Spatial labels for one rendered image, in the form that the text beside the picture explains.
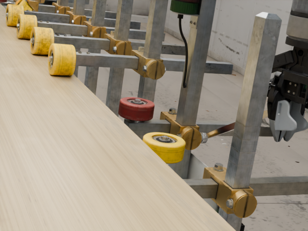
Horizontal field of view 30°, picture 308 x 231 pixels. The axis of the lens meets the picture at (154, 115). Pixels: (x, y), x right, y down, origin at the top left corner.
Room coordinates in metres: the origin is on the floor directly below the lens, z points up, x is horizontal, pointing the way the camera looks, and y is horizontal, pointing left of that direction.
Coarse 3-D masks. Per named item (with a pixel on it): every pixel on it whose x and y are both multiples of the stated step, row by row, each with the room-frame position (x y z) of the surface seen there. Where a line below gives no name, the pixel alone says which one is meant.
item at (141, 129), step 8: (128, 120) 1.26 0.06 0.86; (152, 120) 1.29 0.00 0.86; (160, 120) 1.30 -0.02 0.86; (136, 128) 1.25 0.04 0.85; (144, 128) 1.25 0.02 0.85; (152, 128) 1.26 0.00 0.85; (160, 128) 1.27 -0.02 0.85; (168, 128) 1.28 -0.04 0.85; (200, 128) 1.32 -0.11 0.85; (208, 128) 1.32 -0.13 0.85; (216, 128) 1.33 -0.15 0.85; (264, 128) 1.39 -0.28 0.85; (264, 136) 1.39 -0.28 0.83; (272, 136) 1.40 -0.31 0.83
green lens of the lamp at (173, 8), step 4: (172, 0) 1.24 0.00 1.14; (172, 4) 1.24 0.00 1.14; (176, 4) 1.23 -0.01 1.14; (180, 4) 1.22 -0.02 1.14; (184, 4) 1.22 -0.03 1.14; (188, 4) 1.22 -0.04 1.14; (192, 4) 1.23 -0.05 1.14; (196, 4) 1.23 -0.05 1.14; (172, 8) 1.23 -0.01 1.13; (176, 8) 1.23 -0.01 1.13; (180, 8) 1.22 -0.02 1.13; (184, 8) 1.22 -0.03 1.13; (188, 8) 1.22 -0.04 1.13; (192, 8) 1.23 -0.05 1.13; (196, 8) 1.23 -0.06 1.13; (180, 12) 1.22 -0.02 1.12; (184, 12) 1.22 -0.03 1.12; (188, 12) 1.22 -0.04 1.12; (192, 12) 1.23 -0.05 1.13; (196, 12) 1.24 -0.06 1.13
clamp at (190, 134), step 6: (162, 114) 1.33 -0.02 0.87; (168, 114) 1.32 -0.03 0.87; (168, 120) 1.30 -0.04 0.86; (174, 120) 1.28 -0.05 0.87; (174, 126) 1.26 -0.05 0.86; (180, 126) 1.24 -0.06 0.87; (186, 126) 1.24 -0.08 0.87; (192, 126) 1.25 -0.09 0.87; (198, 126) 1.26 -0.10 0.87; (174, 132) 1.26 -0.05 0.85; (180, 132) 1.24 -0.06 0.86; (186, 132) 1.22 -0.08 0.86; (192, 132) 1.23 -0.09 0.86; (198, 132) 1.23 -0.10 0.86; (186, 138) 1.22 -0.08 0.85; (192, 138) 1.23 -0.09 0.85; (198, 138) 1.24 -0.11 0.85; (186, 144) 1.22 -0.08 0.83; (192, 144) 1.23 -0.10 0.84; (198, 144) 1.24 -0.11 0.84
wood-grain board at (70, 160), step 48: (0, 48) 1.67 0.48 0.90; (0, 96) 1.16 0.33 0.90; (48, 96) 1.22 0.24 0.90; (96, 96) 1.28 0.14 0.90; (0, 144) 0.88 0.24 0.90; (48, 144) 0.91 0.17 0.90; (96, 144) 0.95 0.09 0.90; (144, 144) 0.99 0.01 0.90; (0, 192) 0.70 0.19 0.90; (48, 192) 0.72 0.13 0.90; (96, 192) 0.75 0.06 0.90; (144, 192) 0.77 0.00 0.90; (192, 192) 0.80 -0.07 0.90
